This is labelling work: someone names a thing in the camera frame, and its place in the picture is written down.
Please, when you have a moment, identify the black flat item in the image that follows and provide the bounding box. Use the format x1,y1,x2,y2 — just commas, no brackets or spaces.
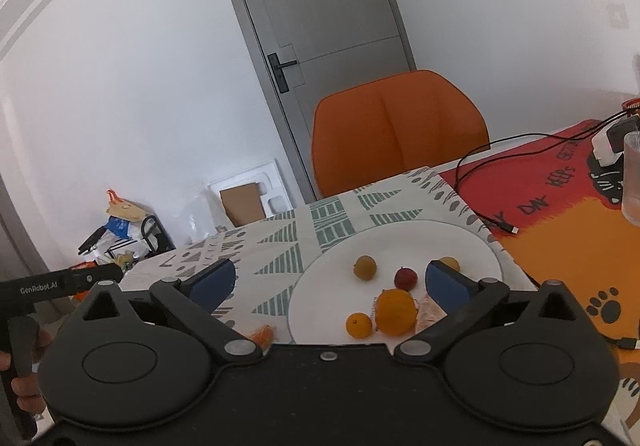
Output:
78,231,106,254

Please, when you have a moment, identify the grey door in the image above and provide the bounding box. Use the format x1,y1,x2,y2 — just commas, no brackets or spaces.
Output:
209,0,417,202

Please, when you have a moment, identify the red orange table mat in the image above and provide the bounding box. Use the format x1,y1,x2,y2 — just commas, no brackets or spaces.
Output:
440,118,640,446

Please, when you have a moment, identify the clear plastic cup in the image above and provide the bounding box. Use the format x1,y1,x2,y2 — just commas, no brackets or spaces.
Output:
621,130,640,223

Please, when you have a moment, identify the blue plastic bag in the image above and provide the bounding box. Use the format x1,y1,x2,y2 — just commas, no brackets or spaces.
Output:
102,216,133,239

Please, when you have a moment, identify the clear plastic bag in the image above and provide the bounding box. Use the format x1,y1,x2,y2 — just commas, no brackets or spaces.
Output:
185,186,226,247

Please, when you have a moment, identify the white plate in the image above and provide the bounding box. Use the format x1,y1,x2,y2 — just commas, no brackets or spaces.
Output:
287,220,503,344

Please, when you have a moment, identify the person's left hand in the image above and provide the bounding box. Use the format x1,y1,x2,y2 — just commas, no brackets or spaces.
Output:
11,330,53,413

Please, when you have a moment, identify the white foam packing board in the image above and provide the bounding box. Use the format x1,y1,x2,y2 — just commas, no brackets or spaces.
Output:
207,158,293,229

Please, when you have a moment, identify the orange chair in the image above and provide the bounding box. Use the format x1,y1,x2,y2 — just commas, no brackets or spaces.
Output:
311,70,491,199

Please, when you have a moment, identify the small red fruit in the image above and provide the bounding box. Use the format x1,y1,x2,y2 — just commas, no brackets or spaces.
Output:
394,267,419,292

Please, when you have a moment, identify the white charger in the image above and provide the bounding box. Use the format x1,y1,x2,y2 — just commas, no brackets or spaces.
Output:
591,116,640,167

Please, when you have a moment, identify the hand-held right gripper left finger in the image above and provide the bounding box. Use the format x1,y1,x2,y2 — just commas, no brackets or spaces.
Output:
75,258,263,367

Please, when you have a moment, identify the brown cardboard piece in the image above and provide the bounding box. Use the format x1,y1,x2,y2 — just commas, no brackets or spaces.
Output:
220,182,266,228

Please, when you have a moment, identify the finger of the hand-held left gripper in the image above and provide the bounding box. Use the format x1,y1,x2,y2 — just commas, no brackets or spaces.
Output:
70,264,124,297

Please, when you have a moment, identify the black door handle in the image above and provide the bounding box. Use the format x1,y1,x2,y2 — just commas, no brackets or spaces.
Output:
267,52,299,93

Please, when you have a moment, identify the patterned tablecloth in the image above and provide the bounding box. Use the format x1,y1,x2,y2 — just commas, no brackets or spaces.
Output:
120,166,538,342

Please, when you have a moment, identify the black cable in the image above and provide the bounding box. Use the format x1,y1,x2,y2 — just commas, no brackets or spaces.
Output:
455,111,640,234

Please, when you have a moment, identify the small orange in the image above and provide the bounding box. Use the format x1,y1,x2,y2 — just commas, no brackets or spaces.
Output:
346,312,373,339

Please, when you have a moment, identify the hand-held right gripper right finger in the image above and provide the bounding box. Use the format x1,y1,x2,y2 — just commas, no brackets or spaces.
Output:
394,260,591,367

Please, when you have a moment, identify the brown paper bag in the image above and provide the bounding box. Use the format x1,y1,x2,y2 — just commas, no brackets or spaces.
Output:
105,189,146,222

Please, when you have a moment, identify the large orange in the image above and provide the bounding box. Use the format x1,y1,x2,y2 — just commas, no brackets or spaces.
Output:
375,288,417,337

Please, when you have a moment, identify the black metal rack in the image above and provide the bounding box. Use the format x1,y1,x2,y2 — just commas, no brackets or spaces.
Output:
141,215,176,254

